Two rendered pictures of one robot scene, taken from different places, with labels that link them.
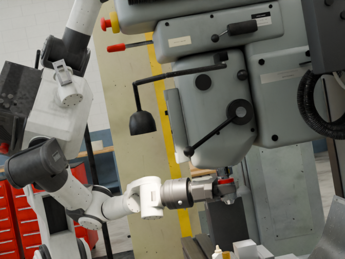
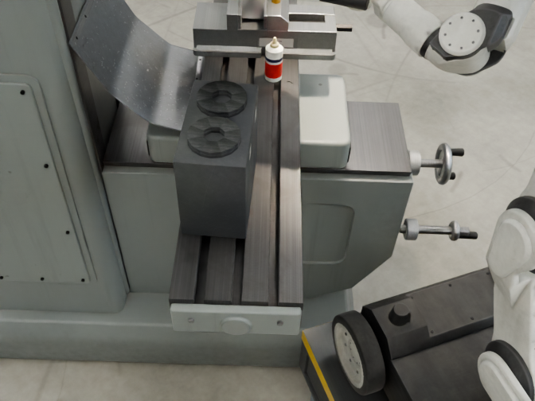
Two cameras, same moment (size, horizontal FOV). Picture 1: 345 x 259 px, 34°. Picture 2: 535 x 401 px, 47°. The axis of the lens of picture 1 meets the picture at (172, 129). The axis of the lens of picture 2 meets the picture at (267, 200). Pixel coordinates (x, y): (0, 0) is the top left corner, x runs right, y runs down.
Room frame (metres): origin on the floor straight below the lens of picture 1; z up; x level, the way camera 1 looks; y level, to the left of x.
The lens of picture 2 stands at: (2.82, 0.02, 1.85)
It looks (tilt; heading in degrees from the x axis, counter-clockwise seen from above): 48 degrees down; 185
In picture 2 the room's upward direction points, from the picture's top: 2 degrees clockwise
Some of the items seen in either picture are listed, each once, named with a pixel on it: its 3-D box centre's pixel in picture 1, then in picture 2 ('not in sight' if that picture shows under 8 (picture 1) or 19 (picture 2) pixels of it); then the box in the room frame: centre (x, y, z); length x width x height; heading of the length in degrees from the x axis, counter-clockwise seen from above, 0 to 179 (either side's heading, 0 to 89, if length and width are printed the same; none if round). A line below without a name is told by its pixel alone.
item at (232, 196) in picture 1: (227, 190); not in sight; (1.61, -0.12, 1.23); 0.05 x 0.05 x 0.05
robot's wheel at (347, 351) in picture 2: not in sight; (357, 352); (2.08, 0.20, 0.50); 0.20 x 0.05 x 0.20; 26
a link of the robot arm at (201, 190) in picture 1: (196, 192); not in sight; (1.63, -0.04, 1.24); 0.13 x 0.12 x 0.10; 165
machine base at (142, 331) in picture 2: not in sight; (177, 272); (1.63, -0.37, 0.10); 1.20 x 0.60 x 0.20; 95
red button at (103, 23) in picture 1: (106, 23); not in sight; (1.59, 0.13, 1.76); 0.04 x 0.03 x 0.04; 5
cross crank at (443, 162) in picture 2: not in sight; (430, 163); (1.56, 0.37, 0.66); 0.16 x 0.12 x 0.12; 95
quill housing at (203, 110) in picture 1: (214, 109); not in sight; (1.61, -0.13, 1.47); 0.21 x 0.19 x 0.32; 5
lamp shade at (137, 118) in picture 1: (141, 122); not in sight; (1.52, 0.08, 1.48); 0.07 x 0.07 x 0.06
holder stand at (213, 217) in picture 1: (225, 217); (220, 156); (2.02, -0.13, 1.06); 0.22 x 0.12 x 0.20; 2
